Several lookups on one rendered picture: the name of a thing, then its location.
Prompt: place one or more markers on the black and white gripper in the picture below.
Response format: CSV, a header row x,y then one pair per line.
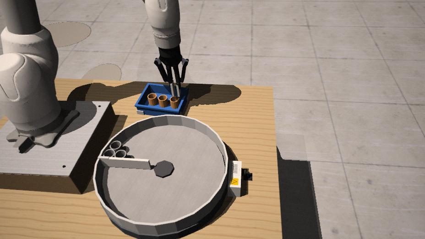
x,y
171,58

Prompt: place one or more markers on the bronze bushing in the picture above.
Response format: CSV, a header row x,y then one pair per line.
x,y
174,101
152,98
163,101

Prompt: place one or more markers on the blue plastic crate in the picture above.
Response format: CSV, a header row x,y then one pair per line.
x,y
144,108

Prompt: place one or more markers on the grey metal bushing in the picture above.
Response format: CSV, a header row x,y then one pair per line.
x,y
121,154
109,153
116,145

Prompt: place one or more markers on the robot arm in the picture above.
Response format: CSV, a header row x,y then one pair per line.
x,y
29,66

